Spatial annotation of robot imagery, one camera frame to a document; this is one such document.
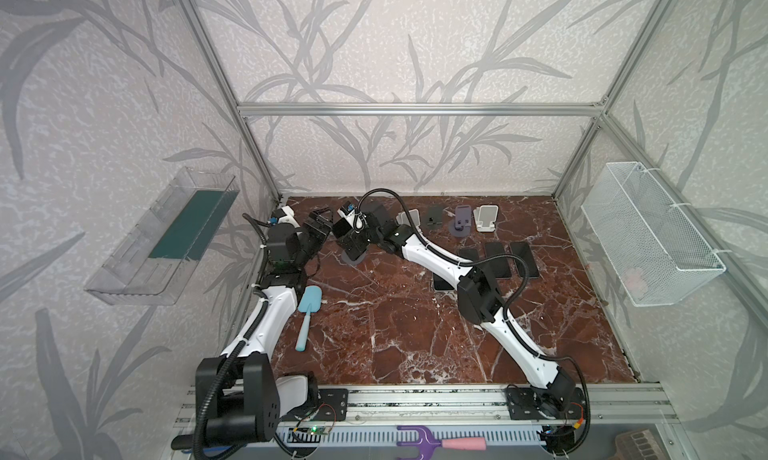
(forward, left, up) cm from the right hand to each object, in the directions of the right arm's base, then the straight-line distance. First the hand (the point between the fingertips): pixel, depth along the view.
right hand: (347, 222), depth 96 cm
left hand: (-6, 0, +15) cm, 16 cm away
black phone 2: (-7, 0, +7) cm, 10 cm away
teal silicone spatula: (-22, +10, -12) cm, 27 cm away
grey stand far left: (-9, -1, -10) cm, 13 cm away
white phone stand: (+9, -48, -10) cm, 50 cm away
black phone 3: (-4, -42, -13) cm, 44 cm away
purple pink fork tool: (-56, -24, -12) cm, 62 cm away
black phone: (-1, -61, -14) cm, 62 cm away
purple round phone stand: (+5, -39, -9) cm, 40 cm away
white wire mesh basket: (-26, -72, +21) cm, 80 cm away
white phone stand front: (+14, -18, -15) cm, 27 cm away
